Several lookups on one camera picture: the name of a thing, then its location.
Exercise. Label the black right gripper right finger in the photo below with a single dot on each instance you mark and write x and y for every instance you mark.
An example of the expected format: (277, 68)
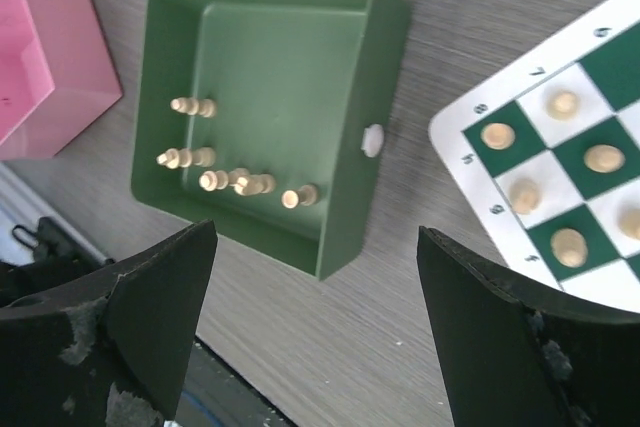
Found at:
(515, 352)

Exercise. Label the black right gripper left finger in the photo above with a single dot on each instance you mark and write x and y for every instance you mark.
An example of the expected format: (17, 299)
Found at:
(103, 347)

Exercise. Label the cream chess piece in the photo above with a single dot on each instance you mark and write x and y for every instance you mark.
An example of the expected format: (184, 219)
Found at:
(524, 196)
(604, 158)
(498, 136)
(569, 248)
(563, 105)

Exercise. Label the green white chess board mat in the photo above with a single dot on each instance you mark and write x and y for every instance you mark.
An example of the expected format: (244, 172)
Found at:
(596, 57)

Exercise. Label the green plastic tray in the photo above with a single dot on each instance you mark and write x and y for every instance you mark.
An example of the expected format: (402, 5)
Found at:
(268, 117)

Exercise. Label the pink plastic box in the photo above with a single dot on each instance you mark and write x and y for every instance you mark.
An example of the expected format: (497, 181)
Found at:
(57, 75)

